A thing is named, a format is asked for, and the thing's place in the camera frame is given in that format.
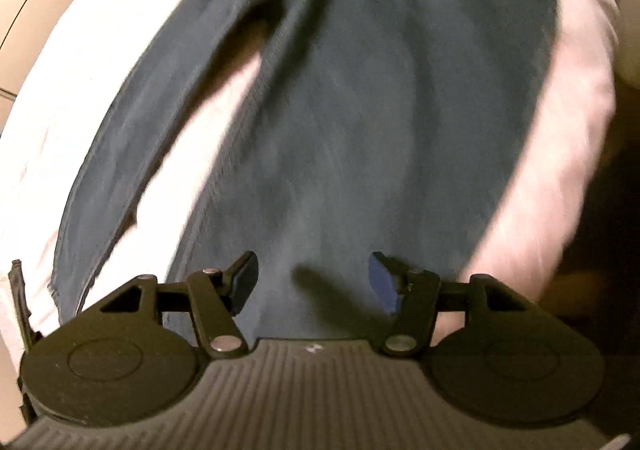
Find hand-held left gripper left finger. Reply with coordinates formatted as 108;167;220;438
100;251;260;360

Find blue jeans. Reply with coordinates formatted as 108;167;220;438
52;0;558;346

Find pink grey bed blanket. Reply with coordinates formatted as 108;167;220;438
0;0;623;356

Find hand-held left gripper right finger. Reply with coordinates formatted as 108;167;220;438
367;251;538;358

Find dark strap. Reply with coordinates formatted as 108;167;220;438
9;259;37;348

